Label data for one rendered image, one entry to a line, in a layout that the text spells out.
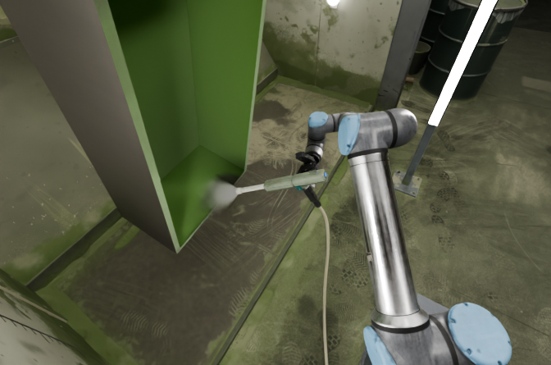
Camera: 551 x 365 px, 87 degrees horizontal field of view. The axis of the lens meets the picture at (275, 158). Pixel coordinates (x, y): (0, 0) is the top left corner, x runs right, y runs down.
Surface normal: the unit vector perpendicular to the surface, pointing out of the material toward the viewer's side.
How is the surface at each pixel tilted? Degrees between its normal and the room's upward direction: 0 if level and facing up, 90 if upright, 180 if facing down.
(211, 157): 12
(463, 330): 5
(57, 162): 57
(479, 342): 5
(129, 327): 0
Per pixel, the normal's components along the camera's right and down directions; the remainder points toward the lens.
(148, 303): -0.04, -0.69
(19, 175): 0.70, -0.08
